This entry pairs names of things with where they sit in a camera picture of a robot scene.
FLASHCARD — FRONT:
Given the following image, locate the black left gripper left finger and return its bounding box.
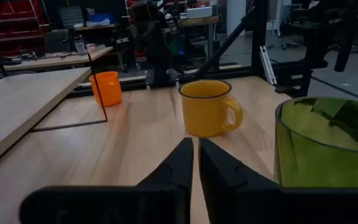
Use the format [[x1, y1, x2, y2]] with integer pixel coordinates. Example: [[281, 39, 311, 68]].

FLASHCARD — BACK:
[[19, 137, 195, 224]]

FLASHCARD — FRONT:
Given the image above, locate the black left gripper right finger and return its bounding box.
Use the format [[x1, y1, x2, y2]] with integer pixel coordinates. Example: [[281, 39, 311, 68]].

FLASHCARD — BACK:
[[198, 138, 358, 224]]

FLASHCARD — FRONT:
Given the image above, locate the yellow plastic cup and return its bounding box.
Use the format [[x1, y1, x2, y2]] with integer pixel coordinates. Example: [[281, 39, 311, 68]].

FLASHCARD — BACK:
[[178, 79, 244, 138]]

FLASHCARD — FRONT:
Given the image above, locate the green glass tumbler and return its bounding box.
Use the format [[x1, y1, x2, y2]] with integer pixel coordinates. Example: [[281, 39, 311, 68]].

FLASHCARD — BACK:
[[273, 96, 358, 189]]

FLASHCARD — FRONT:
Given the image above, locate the orange plastic cup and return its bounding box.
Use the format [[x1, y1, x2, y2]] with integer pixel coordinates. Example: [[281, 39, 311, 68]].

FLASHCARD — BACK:
[[89, 71, 123, 108]]

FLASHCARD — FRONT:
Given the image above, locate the white aluminium bar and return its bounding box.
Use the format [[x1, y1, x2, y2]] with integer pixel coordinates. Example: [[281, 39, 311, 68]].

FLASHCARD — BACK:
[[259, 45, 278, 86]]

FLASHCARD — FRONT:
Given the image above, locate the clear plastic cup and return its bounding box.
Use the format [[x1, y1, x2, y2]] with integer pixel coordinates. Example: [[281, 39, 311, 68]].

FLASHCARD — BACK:
[[74, 41, 87, 54]]

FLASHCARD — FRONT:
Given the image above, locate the wood-top desk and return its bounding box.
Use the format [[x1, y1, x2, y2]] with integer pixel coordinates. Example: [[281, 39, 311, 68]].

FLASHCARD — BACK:
[[178, 15, 221, 62]]

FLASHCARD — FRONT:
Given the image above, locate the black office chair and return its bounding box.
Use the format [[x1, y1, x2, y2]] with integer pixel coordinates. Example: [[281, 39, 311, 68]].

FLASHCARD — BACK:
[[278, 15, 303, 51]]

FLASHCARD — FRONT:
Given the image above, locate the light wood work table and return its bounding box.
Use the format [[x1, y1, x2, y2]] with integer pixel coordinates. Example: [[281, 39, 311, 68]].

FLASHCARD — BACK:
[[0, 46, 114, 75]]

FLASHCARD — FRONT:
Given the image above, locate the black equipment stand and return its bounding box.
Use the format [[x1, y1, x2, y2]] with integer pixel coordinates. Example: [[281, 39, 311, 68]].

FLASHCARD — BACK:
[[301, 0, 358, 97]]

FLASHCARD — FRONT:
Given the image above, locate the white box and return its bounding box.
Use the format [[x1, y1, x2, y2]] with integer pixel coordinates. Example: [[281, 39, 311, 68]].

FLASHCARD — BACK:
[[186, 6, 214, 19]]

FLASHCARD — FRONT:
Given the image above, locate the blue bin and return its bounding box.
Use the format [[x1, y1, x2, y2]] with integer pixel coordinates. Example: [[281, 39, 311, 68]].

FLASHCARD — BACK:
[[88, 12, 117, 26]]

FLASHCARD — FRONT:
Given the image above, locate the grey chair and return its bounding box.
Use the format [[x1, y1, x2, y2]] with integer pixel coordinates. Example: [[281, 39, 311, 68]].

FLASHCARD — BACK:
[[44, 29, 71, 54]]

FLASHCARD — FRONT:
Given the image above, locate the rack with red bins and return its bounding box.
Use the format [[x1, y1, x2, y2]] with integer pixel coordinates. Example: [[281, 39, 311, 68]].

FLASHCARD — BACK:
[[0, 0, 52, 57]]

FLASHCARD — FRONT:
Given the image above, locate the black metal rig frame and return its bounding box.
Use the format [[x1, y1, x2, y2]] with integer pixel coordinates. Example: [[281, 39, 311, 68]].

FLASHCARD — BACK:
[[70, 0, 332, 97]]

